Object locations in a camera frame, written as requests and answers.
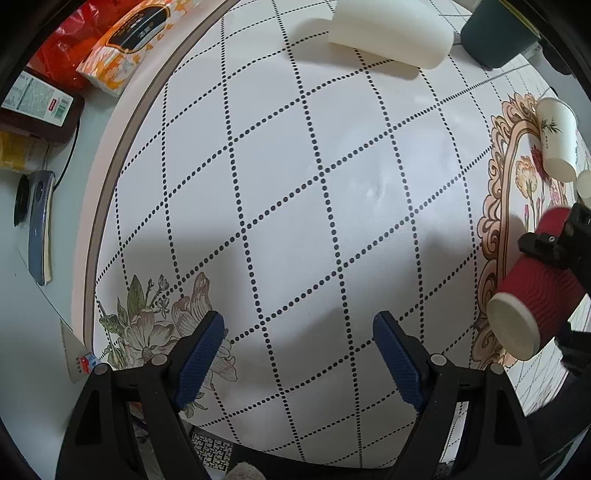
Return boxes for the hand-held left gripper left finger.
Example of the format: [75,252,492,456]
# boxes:
[55,311,228,480]

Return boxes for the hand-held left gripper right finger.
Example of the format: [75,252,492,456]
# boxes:
[373,311,541,480]

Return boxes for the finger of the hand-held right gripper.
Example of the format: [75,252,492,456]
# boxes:
[518,202,591,289]
[555,318,591,376]

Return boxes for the red ribbed paper cup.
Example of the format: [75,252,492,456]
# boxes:
[488,207,588,361]

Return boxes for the white floral paper cup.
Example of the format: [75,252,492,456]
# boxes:
[534,97,579,181]

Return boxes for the dark green cup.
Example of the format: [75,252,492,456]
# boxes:
[460,0,542,71]

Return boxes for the large white cup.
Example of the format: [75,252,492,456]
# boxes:
[327,0,452,71]

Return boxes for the small clear plastic packet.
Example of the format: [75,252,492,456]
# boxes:
[61,322,99,385]

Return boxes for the blue-grey phone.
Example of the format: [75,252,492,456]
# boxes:
[27,170,57,285]

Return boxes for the black round disc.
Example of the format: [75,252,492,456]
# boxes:
[13,177,31,227]

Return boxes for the yellow packet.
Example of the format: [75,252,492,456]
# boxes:
[0,131,49,175]

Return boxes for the dark brown labelled box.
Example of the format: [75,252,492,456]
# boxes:
[0,68,86,147]

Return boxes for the orange tissue packet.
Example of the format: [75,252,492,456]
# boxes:
[76,0,209,99]

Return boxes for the red plastic bag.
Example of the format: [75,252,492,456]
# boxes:
[30,0,118,94]

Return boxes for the black cable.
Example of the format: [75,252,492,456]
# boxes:
[50,124,80,191]

